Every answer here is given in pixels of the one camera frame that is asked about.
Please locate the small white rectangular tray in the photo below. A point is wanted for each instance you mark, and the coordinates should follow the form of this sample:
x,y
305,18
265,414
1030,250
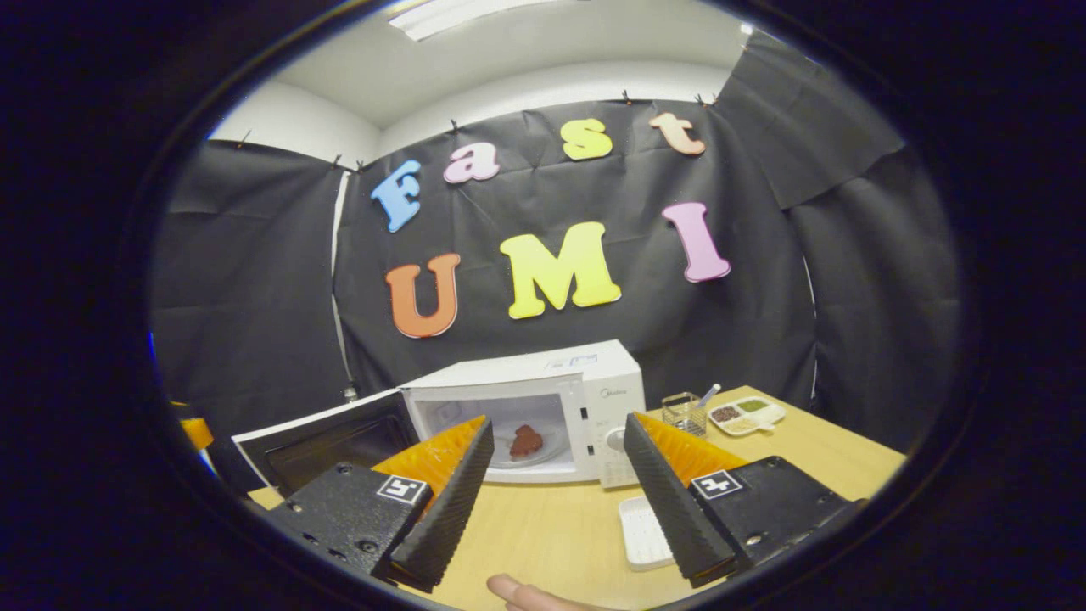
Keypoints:
x,y
640,530

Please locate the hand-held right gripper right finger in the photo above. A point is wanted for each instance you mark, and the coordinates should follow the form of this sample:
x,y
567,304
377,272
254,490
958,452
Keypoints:
x,y
670,509

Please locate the black backdrop cloth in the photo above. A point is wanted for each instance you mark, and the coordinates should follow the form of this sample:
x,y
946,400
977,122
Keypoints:
x,y
254,297

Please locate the white microwave oven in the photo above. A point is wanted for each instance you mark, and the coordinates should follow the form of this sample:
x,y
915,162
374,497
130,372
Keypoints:
x,y
611,382

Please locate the ceiling light panel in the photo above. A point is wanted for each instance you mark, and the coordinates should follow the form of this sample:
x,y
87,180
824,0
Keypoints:
x,y
467,15

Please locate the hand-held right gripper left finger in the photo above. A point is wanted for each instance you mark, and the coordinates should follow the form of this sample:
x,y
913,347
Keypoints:
x,y
445,509

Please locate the glass turntable plate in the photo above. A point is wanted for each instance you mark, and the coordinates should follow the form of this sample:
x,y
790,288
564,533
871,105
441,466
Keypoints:
x,y
556,450

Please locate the white spoon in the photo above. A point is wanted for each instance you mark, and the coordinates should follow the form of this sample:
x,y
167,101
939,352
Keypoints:
x,y
709,395

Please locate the clear glass container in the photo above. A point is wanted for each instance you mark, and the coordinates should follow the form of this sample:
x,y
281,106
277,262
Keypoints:
x,y
684,416

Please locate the reddish brown meat piece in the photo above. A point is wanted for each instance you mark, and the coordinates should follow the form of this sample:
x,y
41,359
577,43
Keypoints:
x,y
526,441

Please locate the white divided bean tray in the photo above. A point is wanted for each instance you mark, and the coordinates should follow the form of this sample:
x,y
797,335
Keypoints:
x,y
747,417

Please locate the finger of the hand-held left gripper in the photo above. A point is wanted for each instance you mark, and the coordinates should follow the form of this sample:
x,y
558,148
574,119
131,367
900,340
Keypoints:
x,y
197,431

